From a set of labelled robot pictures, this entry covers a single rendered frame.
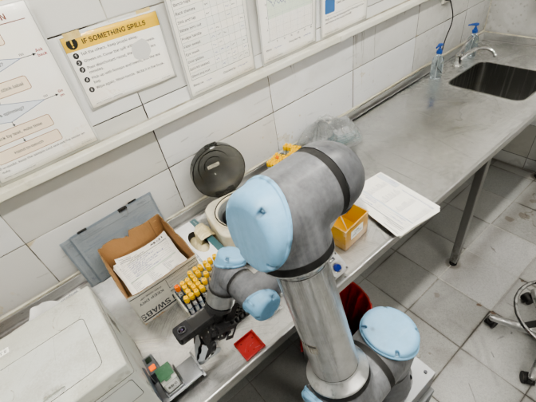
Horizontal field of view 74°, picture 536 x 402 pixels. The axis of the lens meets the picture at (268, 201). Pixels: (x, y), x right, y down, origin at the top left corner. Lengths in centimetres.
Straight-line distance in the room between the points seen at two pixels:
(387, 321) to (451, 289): 157
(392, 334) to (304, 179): 42
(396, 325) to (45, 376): 73
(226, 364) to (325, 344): 55
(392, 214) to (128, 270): 98
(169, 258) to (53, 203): 41
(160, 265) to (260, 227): 92
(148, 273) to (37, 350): 45
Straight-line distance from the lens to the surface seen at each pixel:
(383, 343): 76
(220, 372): 111
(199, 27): 131
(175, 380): 105
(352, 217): 136
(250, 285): 82
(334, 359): 64
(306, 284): 52
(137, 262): 137
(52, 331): 101
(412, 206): 144
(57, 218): 135
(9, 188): 124
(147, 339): 124
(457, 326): 222
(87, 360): 91
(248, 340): 113
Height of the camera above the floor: 186
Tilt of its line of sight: 41 degrees down
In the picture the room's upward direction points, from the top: 11 degrees counter-clockwise
